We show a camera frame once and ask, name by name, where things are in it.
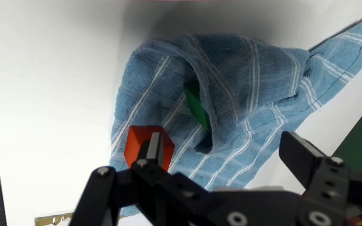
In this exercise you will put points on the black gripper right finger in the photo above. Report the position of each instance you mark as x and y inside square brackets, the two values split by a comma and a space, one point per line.
[327, 192]

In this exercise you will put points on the blue striped towel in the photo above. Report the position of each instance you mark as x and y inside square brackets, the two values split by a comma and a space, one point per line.
[247, 92]

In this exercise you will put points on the red block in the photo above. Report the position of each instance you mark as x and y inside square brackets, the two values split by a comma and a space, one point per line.
[136, 145]

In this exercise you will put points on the green block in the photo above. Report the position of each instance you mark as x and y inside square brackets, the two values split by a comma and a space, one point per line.
[196, 105]

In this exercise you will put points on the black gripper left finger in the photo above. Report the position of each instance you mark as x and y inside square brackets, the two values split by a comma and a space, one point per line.
[156, 196]

